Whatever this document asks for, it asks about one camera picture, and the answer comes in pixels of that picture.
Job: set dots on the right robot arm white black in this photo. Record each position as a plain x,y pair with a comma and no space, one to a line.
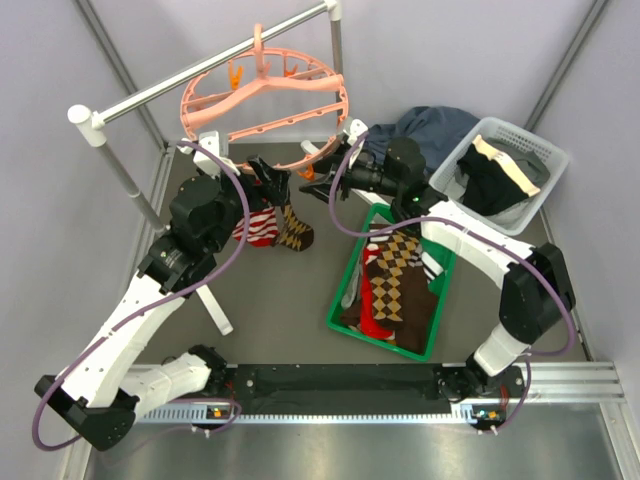
536,290

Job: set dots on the dark brown sock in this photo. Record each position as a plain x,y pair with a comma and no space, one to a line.
418,307

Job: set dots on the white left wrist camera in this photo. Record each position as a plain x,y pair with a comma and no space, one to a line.
215,143

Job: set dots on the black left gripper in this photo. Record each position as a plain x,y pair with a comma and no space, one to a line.
274,179

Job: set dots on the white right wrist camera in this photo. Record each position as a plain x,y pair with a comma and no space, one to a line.
353,129

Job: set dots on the grey slotted cable duct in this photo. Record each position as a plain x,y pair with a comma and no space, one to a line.
203,413

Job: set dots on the green plastic crate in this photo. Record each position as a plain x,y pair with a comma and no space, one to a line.
438,265

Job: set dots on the pink round clip hanger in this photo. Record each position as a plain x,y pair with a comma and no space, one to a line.
270,89

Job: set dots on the brown argyle sock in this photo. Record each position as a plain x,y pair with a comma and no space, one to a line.
397,257
295,234

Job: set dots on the white and silver drying rack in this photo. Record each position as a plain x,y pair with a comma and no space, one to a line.
91,123

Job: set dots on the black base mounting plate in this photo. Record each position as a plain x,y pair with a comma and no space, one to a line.
347,389

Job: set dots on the blue grey cloth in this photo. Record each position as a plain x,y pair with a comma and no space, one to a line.
437,131

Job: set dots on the red white striped sock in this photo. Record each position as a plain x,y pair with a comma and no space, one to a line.
263,228

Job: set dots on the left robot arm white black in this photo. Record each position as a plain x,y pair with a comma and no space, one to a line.
97,395

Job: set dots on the black cream garment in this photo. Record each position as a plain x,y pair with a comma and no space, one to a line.
493,182

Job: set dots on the brown white striped sock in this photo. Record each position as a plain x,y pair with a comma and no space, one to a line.
377,240

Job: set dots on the white plastic laundry basket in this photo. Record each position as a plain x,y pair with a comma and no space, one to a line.
515,219

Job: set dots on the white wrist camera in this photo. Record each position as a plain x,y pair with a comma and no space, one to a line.
215,143
353,129

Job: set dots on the grey garment in basket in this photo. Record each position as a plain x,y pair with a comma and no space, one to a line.
527,161

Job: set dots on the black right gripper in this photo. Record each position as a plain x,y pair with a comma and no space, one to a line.
320,190

